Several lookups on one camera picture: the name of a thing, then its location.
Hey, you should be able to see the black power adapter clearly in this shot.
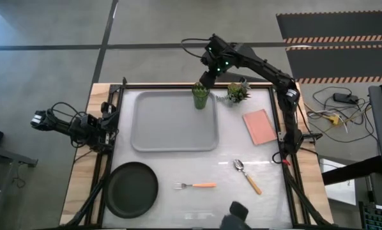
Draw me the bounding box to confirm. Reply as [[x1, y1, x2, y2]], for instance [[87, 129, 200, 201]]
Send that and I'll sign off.
[[333, 92, 360, 105]]

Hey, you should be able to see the yellow floor cable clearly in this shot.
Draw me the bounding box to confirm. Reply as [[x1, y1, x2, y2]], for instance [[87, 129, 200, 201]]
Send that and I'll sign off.
[[326, 105, 371, 126]]

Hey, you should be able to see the black hazard-striped floor mat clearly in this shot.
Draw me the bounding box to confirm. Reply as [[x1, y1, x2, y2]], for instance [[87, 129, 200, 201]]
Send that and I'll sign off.
[[275, 10, 382, 44], [285, 43, 382, 85]]

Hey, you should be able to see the gray plastic tray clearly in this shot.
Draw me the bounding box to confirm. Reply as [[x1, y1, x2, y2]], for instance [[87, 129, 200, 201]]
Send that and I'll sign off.
[[130, 90, 220, 153]]

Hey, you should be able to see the black floor cable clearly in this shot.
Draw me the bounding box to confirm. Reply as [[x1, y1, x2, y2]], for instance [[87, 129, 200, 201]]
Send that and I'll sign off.
[[305, 86, 381, 144]]

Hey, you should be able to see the dark green round plate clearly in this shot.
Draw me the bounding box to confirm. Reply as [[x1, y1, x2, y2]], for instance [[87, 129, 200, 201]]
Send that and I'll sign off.
[[103, 161, 159, 219]]

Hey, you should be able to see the black aluminium table frame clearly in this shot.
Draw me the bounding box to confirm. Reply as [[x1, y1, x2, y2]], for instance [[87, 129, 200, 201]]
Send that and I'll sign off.
[[63, 76, 334, 230]]

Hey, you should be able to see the black computer keyboard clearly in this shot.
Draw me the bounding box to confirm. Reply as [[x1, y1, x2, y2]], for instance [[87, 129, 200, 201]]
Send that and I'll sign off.
[[358, 201, 382, 230]]

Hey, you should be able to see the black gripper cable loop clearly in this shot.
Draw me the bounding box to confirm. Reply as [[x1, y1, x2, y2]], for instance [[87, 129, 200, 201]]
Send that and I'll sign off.
[[180, 38, 211, 60]]

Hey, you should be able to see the spoon with wooden handle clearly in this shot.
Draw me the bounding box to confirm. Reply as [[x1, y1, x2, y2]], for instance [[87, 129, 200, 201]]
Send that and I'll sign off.
[[233, 158, 263, 196]]

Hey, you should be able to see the gray side desk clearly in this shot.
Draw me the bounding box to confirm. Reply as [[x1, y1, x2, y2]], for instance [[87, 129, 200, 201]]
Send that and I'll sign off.
[[0, 142, 38, 169]]

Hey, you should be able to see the fork with orange handle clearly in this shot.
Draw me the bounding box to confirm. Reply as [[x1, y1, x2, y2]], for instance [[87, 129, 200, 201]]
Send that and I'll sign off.
[[173, 181, 217, 190]]

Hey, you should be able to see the white floor cable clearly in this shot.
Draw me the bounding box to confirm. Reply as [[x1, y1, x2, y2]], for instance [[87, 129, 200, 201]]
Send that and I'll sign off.
[[307, 110, 350, 134]]

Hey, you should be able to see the green ribbed plastic cup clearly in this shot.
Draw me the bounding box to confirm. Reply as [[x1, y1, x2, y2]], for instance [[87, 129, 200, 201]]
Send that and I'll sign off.
[[191, 81, 210, 111]]

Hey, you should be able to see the small potted succulent plant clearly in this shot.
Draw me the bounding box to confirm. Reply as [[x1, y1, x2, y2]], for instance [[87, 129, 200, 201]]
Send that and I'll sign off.
[[215, 79, 252, 108]]

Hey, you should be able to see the pink notebook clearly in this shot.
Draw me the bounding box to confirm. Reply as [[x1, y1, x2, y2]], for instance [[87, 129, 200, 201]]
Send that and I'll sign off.
[[241, 108, 278, 146]]

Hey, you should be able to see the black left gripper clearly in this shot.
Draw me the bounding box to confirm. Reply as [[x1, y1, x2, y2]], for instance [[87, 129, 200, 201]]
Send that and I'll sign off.
[[95, 102, 119, 146]]

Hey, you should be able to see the black table-level camera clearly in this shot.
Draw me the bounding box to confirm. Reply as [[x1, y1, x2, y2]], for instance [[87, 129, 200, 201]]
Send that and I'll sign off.
[[218, 201, 252, 230]]

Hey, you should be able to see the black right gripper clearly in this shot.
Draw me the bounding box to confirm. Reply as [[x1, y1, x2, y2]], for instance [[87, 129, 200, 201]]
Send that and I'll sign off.
[[199, 33, 243, 91]]

